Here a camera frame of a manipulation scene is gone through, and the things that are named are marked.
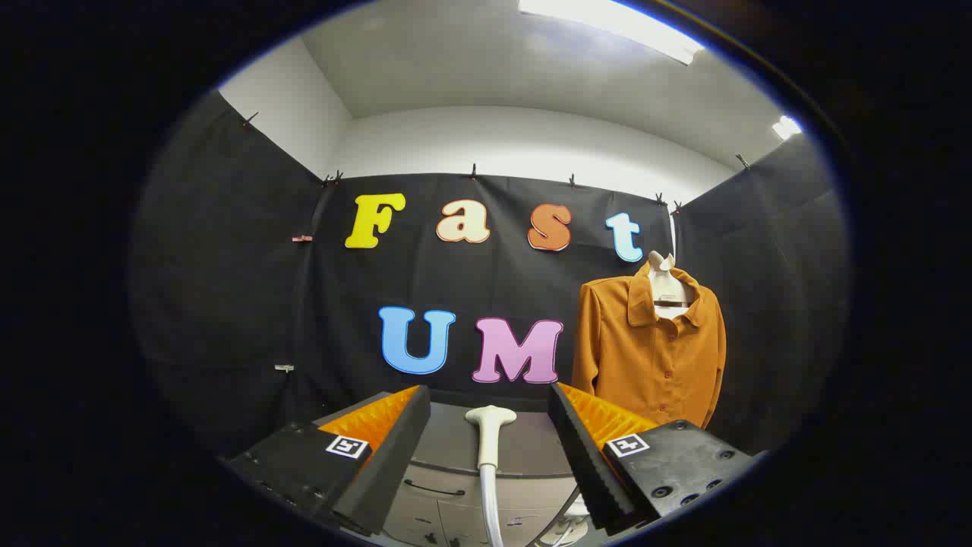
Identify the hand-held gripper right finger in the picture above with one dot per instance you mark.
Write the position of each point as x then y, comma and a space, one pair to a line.
581, 456

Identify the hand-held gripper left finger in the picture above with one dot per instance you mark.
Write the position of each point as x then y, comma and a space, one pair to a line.
391, 463

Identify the white garment steamer head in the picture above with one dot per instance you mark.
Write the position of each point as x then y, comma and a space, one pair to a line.
490, 433

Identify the brown button-up shirt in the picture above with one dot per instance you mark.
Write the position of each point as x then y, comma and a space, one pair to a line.
653, 365

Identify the white clothes hanger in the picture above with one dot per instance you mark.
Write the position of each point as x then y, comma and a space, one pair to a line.
667, 285

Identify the grey cabinet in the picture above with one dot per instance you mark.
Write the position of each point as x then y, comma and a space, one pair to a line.
448, 441

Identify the black backdrop cloth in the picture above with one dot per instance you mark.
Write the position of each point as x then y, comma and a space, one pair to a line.
228, 304

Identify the small ceiling light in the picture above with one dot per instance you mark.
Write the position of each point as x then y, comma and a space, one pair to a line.
787, 128

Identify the long ceiling light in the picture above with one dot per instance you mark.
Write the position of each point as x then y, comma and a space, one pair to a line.
607, 23

